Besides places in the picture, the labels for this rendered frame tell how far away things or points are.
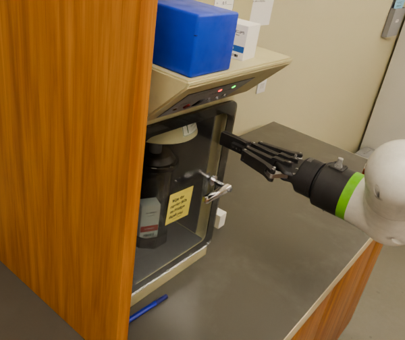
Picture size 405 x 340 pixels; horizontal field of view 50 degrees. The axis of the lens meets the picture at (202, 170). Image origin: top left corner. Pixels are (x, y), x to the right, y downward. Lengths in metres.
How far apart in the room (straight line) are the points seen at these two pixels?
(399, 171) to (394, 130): 3.15
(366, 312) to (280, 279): 1.53
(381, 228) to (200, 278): 0.51
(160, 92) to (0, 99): 0.35
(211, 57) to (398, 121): 3.21
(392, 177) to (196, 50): 0.34
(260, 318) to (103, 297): 0.40
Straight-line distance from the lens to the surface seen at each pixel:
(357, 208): 0.82
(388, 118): 3.83
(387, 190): 0.70
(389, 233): 0.80
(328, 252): 1.34
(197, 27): 0.64
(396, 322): 2.73
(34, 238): 0.98
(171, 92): 0.66
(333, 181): 0.83
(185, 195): 0.95
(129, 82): 0.60
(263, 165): 0.87
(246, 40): 0.79
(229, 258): 1.21
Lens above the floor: 1.70
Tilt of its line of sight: 28 degrees down
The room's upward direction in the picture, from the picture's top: 9 degrees clockwise
